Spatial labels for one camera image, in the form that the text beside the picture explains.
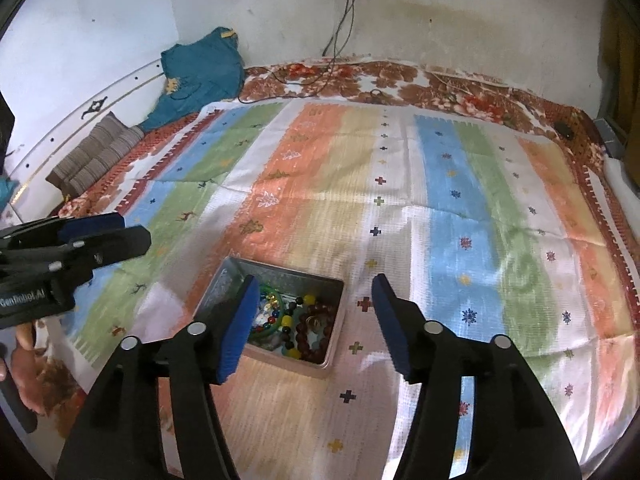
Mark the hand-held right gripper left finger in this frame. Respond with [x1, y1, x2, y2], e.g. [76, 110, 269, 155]
[54, 274, 262, 480]

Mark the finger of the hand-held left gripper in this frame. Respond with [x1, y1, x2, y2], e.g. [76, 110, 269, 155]
[49, 225, 152, 287]
[0, 212, 126, 252]

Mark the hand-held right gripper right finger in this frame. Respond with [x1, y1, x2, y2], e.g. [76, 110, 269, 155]
[371, 273, 583, 480]

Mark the blue and dark beaded bracelet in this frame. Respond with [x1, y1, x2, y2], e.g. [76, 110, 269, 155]
[249, 305, 282, 337]

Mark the green jade bangle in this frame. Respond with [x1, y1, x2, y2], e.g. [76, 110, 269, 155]
[257, 284, 289, 312]

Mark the yellow and dark beaded bracelet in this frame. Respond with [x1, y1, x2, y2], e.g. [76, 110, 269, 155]
[276, 293, 322, 359]

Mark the dark red beaded bracelet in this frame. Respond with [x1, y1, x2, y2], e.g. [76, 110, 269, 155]
[294, 301, 335, 364]

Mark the metal tin box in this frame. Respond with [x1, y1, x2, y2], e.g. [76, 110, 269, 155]
[192, 255, 346, 369]

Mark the person's left hand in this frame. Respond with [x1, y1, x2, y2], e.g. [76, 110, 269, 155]
[9, 323, 57, 415]

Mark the brown striped pillow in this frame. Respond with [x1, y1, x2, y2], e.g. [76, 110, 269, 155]
[45, 111, 146, 197]

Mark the colourful striped cloth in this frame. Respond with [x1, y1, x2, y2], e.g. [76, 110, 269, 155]
[74, 100, 640, 480]

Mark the white bed headboard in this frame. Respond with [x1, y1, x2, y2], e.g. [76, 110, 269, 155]
[0, 57, 167, 222]

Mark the teal garment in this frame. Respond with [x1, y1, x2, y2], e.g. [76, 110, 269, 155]
[137, 27, 246, 134]

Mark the brown floral bedsheet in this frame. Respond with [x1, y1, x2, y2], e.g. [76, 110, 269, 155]
[0, 60, 640, 461]

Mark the white bolster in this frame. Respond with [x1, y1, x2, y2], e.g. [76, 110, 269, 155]
[601, 154, 640, 242]

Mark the grey box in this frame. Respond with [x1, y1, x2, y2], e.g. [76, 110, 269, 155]
[594, 118, 627, 157]

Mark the yellow hanging cloth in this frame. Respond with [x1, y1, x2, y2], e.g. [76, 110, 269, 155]
[606, 5, 640, 137]

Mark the white cable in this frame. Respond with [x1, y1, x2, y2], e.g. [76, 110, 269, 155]
[434, 71, 517, 95]

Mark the black power cable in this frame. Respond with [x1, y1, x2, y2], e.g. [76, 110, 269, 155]
[267, 0, 366, 98]

